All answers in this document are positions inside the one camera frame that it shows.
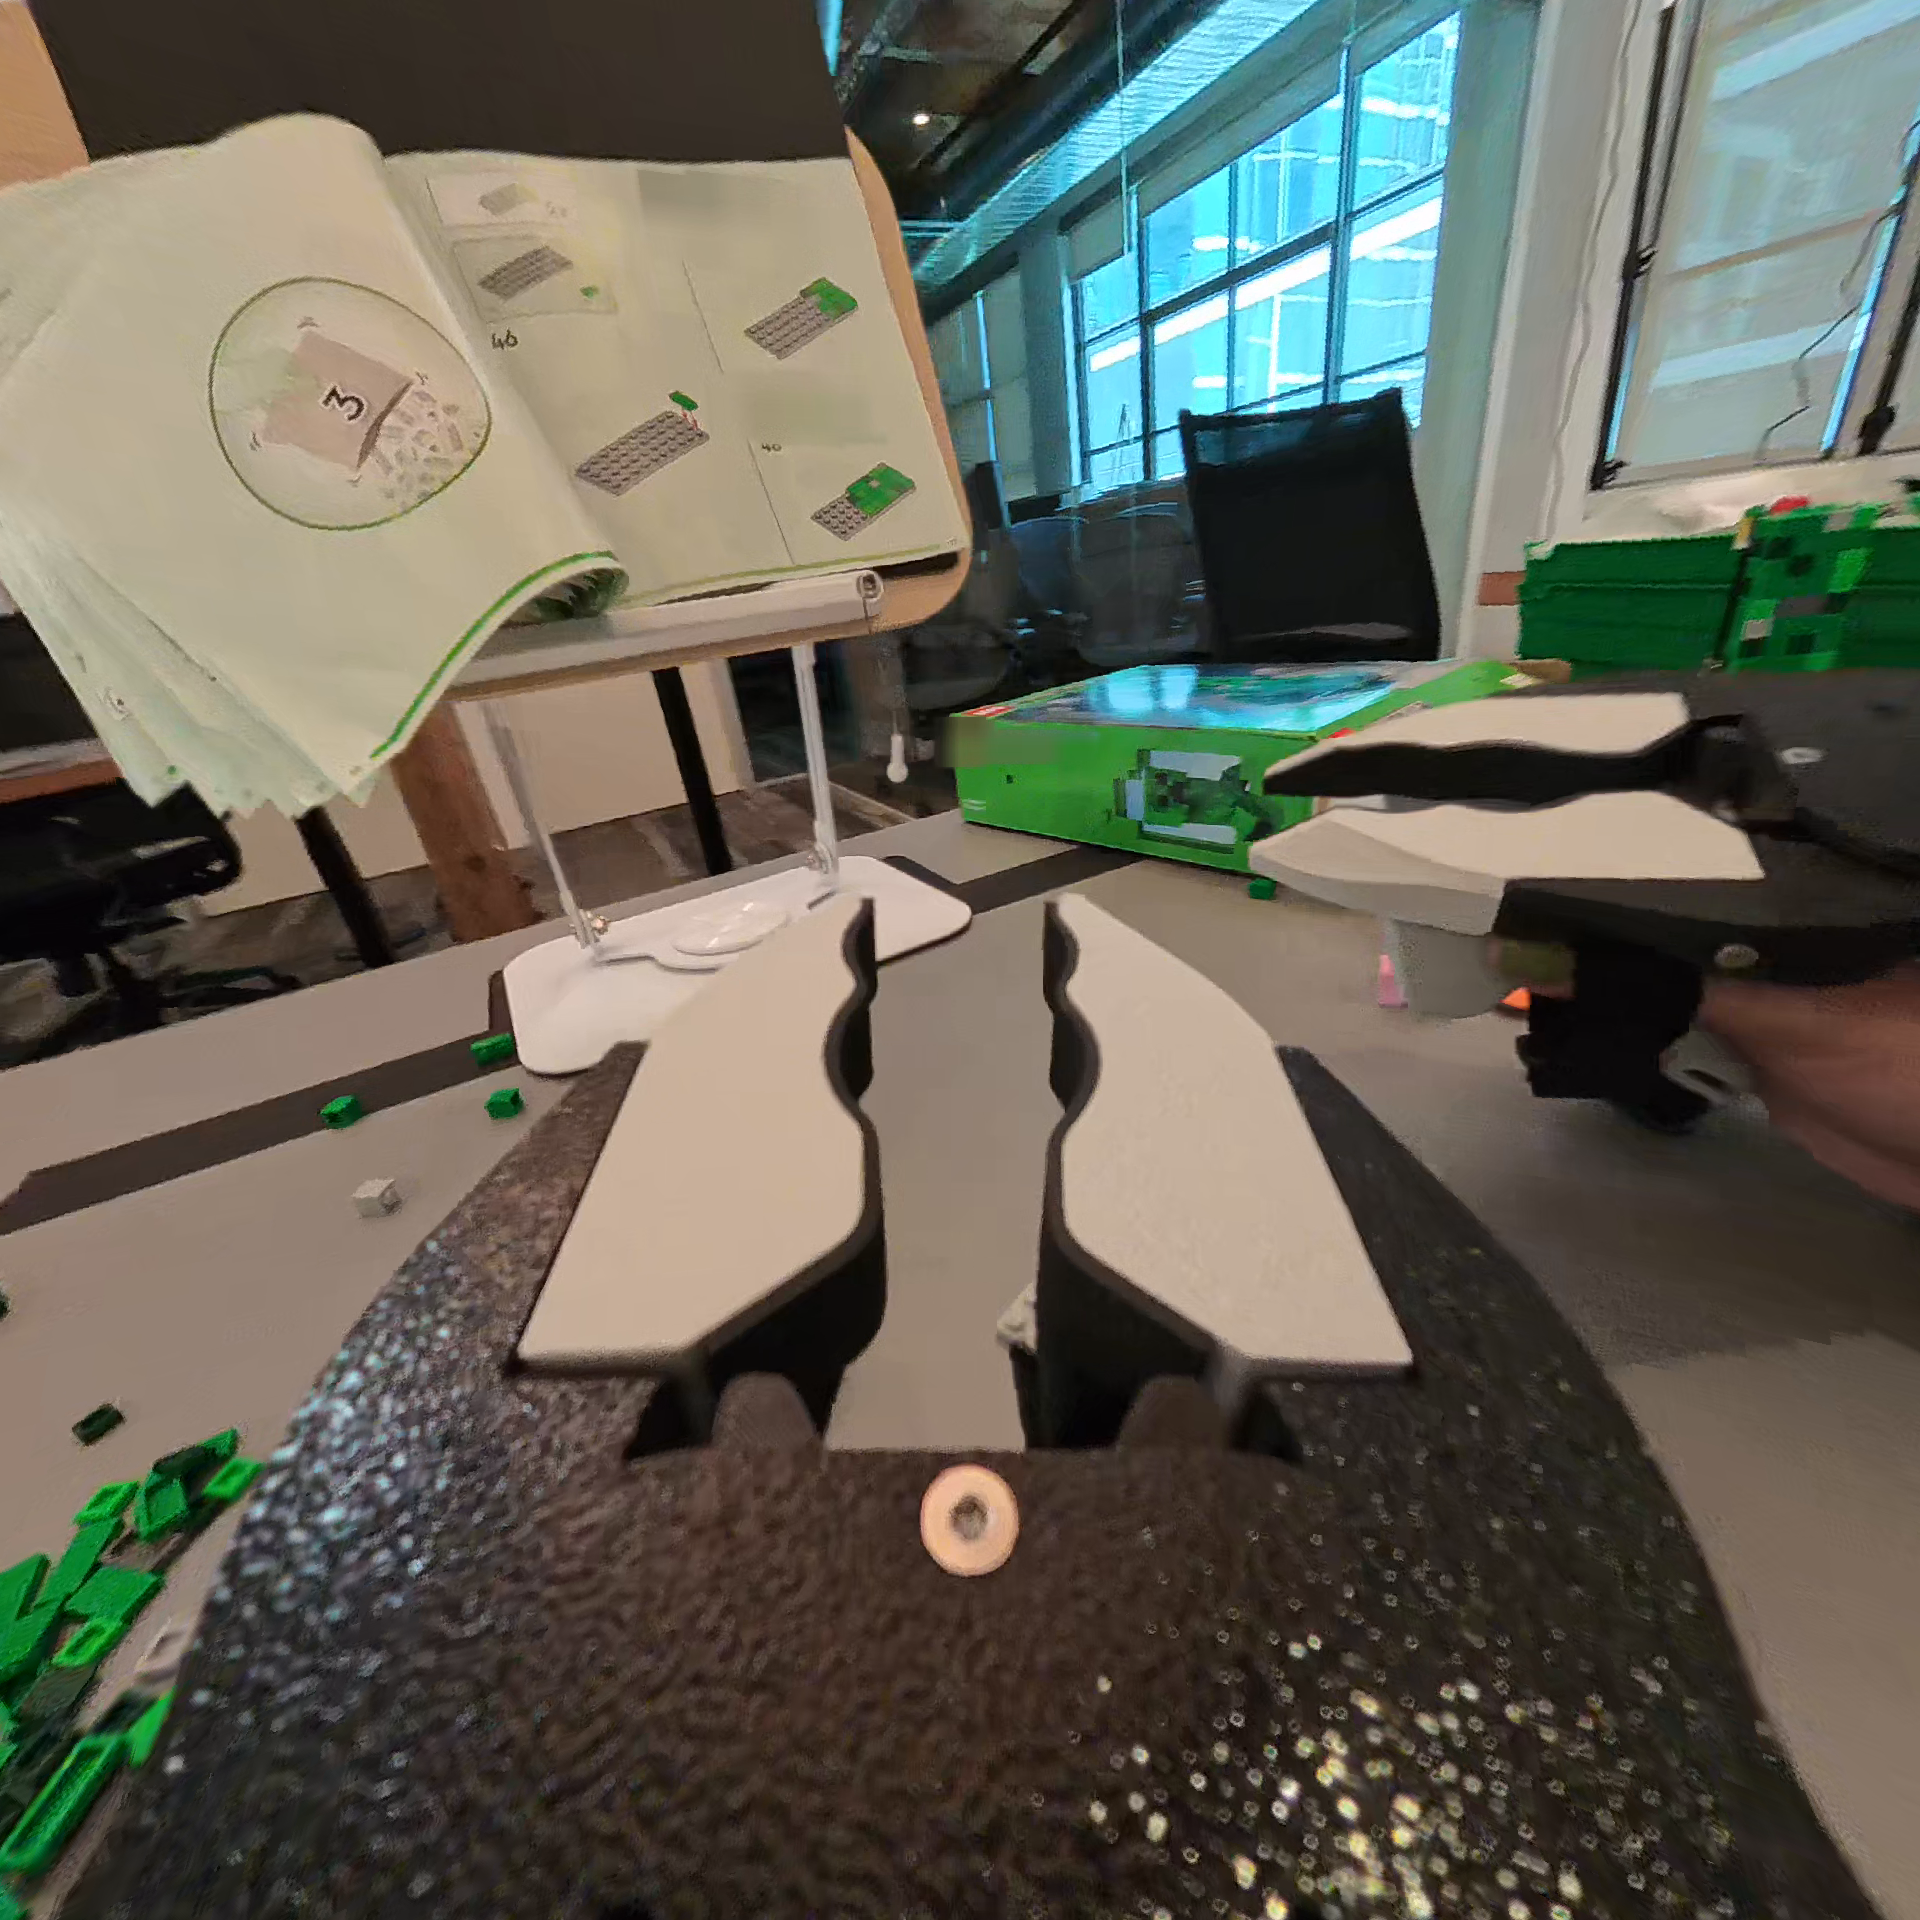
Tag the black swivel chair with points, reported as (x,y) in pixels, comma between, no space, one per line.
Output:
(90,885)

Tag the small grey brick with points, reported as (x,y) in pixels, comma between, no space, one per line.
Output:
(378,1197)

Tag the green brick model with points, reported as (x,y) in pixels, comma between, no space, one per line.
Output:
(1823,594)

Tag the person's right hand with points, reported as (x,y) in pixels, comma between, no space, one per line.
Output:
(1830,1079)

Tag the grey desk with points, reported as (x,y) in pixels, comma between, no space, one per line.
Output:
(1651,1349)

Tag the black mesh office chair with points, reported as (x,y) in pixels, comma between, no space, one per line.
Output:
(1306,525)

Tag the green toy brick box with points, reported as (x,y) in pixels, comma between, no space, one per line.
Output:
(1141,764)

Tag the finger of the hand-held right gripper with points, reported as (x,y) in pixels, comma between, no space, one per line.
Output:
(1516,745)
(1516,862)

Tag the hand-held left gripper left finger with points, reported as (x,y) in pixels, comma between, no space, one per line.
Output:
(704,1172)

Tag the brick building instruction booklet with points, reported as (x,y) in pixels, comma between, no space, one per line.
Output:
(452,452)

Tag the stack of green brick plates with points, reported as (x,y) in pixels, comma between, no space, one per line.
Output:
(1628,599)

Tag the light grey brick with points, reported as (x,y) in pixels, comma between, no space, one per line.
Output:
(1019,1321)
(163,1652)

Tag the small dark green brick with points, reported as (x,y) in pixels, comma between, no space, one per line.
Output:
(99,1425)

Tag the pile of green bricks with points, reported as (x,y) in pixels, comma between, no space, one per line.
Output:
(76,1636)

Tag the white and wooden book stand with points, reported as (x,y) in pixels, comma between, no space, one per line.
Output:
(751,931)

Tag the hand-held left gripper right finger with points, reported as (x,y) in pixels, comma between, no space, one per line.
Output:
(1202,1201)

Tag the wooden post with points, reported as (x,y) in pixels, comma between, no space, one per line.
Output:
(466,826)

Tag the small orange brick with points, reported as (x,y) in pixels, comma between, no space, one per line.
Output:
(1532,997)

